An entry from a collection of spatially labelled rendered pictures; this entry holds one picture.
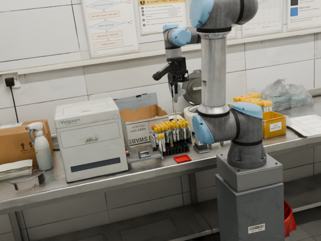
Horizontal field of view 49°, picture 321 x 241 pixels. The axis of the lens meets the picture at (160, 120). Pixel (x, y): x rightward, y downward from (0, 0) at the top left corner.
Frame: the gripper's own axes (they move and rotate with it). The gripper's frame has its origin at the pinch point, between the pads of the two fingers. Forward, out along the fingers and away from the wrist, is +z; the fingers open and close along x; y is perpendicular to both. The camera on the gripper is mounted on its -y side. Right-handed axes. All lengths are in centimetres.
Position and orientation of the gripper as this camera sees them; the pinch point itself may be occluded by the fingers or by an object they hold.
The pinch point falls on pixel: (174, 100)
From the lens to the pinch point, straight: 170.4
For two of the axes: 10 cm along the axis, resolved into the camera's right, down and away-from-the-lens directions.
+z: 1.2, 9.6, 2.7
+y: 9.4, -1.9, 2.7
